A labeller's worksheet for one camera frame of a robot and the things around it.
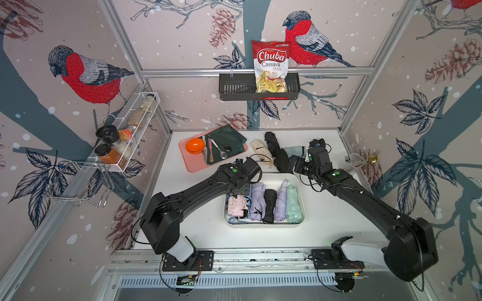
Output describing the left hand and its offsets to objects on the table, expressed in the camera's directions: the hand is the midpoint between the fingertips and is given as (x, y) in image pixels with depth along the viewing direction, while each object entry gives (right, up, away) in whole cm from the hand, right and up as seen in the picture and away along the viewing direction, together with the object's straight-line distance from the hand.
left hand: (244, 185), depth 82 cm
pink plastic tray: (-28, +8, +23) cm, 37 cm away
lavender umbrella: (+7, -9, 0) cm, 11 cm away
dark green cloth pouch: (-10, +21, +33) cm, 40 cm away
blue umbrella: (-5, -15, 0) cm, 16 cm away
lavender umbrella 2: (+16, -11, -1) cm, 20 cm away
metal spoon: (-12, +12, +26) cm, 31 cm away
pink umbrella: (-3, -8, -4) cm, 10 cm away
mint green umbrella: (+22, -10, -2) cm, 24 cm away
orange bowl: (-30, +18, +27) cm, 44 cm away
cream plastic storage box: (+15, -1, +15) cm, 21 cm away
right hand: (+23, +11, +3) cm, 26 cm away
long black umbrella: (+20, +12, +21) cm, 31 cm away
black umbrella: (+12, -6, +6) cm, 15 cm away
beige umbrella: (+10, +14, +24) cm, 29 cm away
